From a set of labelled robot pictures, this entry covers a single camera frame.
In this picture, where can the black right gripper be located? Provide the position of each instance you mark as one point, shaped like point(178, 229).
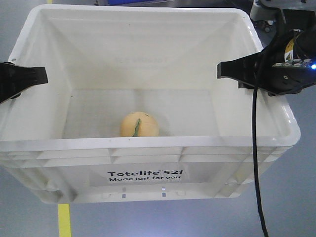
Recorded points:
point(289, 68)

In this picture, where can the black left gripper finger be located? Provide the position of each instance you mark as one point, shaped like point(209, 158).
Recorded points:
point(15, 79)

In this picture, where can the white plastic tote box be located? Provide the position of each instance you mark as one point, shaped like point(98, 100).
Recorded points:
point(62, 139)

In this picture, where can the yellow round plush toy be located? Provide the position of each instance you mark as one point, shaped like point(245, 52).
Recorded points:
point(139, 124)

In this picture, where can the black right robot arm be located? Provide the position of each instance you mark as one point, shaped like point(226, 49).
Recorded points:
point(290, 15)

